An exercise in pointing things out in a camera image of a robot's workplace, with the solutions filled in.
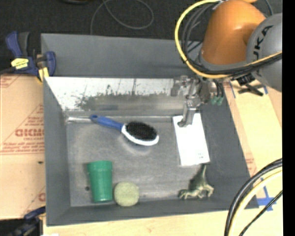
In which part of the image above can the white flat box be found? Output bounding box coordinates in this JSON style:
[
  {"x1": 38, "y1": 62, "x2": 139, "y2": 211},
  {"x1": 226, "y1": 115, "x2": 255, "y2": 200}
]
[{"x1": 172, "y1": 113, "x2": 211, "y2": 167}]

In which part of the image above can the pale green round sponge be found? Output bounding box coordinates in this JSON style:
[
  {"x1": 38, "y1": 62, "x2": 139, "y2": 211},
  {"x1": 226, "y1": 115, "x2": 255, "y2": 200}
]
[{"x1": 113, "y1": 181, "x2": 140, "y2": 207}]

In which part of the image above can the brown cardboard board red print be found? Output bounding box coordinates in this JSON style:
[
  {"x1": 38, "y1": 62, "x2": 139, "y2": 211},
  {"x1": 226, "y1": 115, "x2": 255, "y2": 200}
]
[{"x1": 0, "y1": 73, "x2": 283, "y2": 221}]

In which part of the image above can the green plastic cup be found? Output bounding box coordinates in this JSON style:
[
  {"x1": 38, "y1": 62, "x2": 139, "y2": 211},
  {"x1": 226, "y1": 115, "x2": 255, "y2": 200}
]
[{"x1": 86, "y1": 160, "x2": 114, "y2": 203}]

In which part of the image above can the grey metal bin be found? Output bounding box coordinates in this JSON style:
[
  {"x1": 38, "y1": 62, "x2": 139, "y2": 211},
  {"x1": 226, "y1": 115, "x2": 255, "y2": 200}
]
[{"x1": 40, "y1": 32, "x2": 259, "y2": 226}]

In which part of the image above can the blue and white hair brush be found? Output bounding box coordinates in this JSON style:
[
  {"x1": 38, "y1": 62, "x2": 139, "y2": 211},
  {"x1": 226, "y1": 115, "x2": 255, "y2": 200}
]
[{"x1": 89, "y1": 114, "x2": 160, "y2": 147}]

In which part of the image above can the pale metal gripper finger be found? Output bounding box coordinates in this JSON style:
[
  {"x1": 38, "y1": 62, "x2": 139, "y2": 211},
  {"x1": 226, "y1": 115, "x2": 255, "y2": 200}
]
[
  {"x1": 177, "y1": 101, "x2": 191, "y2": 128},
  {"x1": 187, "y1": 106, "x2": 197, "y2": 127}
]

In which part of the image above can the green toy dinosaur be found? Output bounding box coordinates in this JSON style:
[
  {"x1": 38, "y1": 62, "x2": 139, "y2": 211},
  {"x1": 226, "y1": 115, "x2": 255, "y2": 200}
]
[{"x1": 178, "y1": 165, "x2": 214, "y2": 200}]

